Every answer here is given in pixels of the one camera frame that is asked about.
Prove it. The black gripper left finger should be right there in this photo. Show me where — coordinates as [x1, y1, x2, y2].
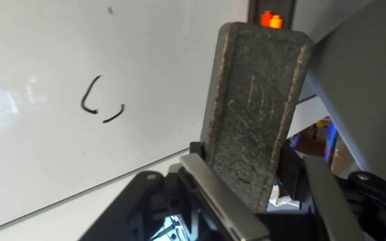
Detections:
[179, 154, 271, 241]

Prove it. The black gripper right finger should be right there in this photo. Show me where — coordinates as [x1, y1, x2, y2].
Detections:
[305, 157, 365, 241]

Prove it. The dark felt eraser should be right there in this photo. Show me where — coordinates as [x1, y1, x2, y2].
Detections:
[202, 23, 314, 212]

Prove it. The white glass whiteboard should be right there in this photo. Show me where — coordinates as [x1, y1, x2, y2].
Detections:
[0, 0, 249, 227]

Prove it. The orange toy brick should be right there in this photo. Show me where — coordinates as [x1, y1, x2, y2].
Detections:
[261, 11, 285, 30]

